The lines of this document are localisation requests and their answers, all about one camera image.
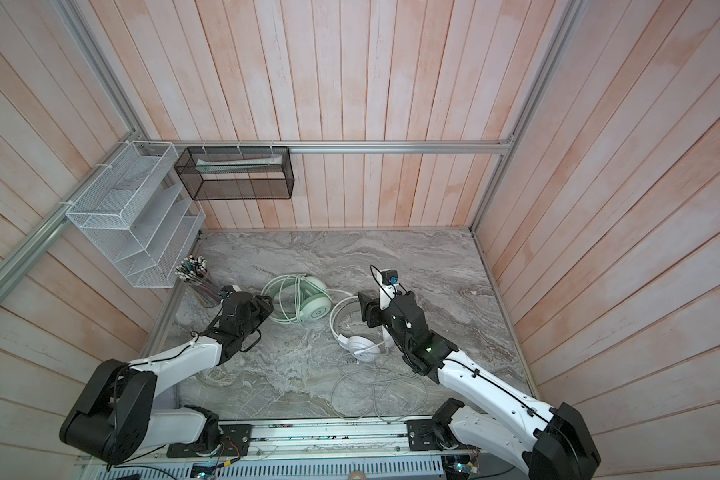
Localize white headphones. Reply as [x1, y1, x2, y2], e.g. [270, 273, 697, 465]
[328, 295, 393, 363]

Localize aluminium wall rail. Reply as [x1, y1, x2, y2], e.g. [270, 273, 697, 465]
[0, 132, 144, 305]
[171, 140, 512, 154]

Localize aluminium left wall rail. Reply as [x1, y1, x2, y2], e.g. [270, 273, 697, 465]
[0, 132, 144, 305]

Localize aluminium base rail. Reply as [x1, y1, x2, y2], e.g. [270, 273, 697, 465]
[71, 412, 583, 480]

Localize clear cup of pencils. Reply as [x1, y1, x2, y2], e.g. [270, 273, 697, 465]
[174, 255, 221, 308]

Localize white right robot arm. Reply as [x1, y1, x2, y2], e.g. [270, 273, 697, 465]
[358, 292, 601, 479]

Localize black wire mesh basket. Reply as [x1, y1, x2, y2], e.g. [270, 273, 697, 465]
[174, 146, 295, 201]

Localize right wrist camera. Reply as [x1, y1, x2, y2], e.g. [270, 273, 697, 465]
[370, 265, 398, 310]

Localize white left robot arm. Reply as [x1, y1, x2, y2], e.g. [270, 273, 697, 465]
[59, 286, 274, 466]

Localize white wire mesh shelf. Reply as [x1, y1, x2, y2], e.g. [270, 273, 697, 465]
[67, 142, 205, 289]

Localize mint green headphones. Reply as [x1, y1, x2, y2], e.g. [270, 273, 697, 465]
[261, 274, 333, 324]

